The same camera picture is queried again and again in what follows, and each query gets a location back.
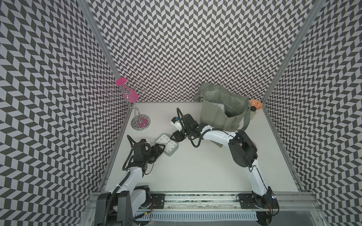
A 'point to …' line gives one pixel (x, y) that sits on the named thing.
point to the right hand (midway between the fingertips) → (174, 137)
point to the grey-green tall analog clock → (171, 146)
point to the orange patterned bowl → (256, 103)
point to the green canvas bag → (222, 110)
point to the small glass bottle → (253, 109)
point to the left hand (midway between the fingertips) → (163, 149)
